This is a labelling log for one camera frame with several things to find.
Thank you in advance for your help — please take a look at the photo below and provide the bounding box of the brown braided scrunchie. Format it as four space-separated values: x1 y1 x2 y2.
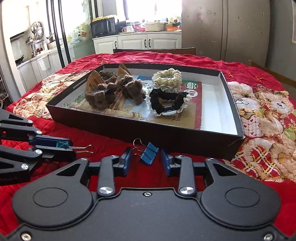
99 71 117 84

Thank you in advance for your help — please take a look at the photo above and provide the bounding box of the black microwave oven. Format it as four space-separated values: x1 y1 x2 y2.
90 18 116 38

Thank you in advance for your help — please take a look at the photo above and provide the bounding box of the teal binder clip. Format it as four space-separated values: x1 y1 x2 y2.
56 142 93 154

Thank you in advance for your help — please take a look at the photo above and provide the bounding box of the beige plastic basin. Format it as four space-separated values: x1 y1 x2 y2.
145 22 166 32

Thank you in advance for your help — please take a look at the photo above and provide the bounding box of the red quilted bear blanket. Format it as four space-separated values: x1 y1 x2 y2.
7 51 295 235

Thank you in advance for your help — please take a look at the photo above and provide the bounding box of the steel double-door refrigerator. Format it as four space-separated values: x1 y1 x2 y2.
181 0 270 66

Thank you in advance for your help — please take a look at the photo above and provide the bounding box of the light blue knitted scrunchie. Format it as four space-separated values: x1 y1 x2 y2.
143 81 154 92

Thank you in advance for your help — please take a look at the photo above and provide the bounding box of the black white-trimmed scrunchie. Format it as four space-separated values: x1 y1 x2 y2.
147 88 191 116

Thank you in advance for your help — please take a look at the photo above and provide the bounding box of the cream knitted scrunchie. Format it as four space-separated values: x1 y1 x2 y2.
152 68 182 93

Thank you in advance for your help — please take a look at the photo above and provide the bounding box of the brown fuzzy claw clip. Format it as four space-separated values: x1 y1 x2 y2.
116 75 146 105
85 82 117 109

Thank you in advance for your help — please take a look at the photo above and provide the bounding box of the orange bowl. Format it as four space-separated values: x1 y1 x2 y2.
166 25 181 32

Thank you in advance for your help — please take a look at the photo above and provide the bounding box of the blue binder clip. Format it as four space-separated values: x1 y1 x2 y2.
132 138 159 166

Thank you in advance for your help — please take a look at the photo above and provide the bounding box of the white mug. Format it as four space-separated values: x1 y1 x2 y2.
121 26 133 33

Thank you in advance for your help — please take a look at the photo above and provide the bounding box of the brown pyramid paper packet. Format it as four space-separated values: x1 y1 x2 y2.
117 64 131 79

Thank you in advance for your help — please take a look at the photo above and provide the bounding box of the dark wooden chair back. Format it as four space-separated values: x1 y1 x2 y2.
113 47 196 55

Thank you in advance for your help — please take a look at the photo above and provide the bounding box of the white kitchen cabinet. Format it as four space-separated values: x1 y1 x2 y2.
93 31 182 54

